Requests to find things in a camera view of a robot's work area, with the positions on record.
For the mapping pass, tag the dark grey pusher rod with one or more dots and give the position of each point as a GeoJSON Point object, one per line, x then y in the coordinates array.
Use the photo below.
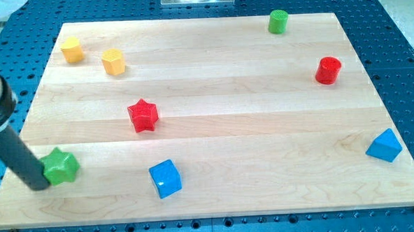
{"type": "Point", "coordinates": [19, 158]}

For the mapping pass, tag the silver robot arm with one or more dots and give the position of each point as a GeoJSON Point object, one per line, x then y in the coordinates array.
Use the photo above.
{"type": "Point", "coordinates": [8, 101]}

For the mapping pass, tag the green star block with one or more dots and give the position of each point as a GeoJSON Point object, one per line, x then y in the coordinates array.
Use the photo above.
{"type": "Point", "coordinates": [59, 167]}

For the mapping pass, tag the yellow heart block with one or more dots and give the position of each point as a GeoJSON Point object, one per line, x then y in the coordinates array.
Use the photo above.
{"type": "Point", "coordinates": [72, 50]}

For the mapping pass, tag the wooden board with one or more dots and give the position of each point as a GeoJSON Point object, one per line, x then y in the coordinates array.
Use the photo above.
{"type": "Point", "coordinates": [241, 115]}

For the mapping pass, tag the yellow hexagon block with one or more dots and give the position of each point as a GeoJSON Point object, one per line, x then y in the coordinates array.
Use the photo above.
{"type": "Point", "coordinates": [113, 61]}

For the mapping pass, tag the red star block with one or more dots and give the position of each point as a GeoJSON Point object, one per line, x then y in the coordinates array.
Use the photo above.
{"type": "Point", "coordinates": [143, 115]}

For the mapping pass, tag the blue cube block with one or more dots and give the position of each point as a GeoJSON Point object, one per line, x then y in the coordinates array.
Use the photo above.
{"type": "Point", "coordinates": [166, 177]}

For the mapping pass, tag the green cylinder block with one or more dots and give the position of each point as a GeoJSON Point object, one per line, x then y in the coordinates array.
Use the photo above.
{"type": "Point", "coordinates": [278, 21]}

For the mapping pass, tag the red cylinder block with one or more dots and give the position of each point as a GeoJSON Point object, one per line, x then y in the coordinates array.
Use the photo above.
{"type": "Point", "coordinates": [328, 70]}

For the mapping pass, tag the blue triangle block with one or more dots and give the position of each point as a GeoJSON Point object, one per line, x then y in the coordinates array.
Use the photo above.
{"type": "Point", "coordinates": [385, 147]}

